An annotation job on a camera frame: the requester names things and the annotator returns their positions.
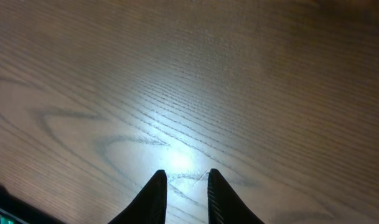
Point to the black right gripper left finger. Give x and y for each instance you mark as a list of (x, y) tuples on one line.
[(150, 204)]

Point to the black mounting rail with clamps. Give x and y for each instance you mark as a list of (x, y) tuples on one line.
[(16, 211)]

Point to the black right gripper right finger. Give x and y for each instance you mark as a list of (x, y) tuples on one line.
[(224, 204)]

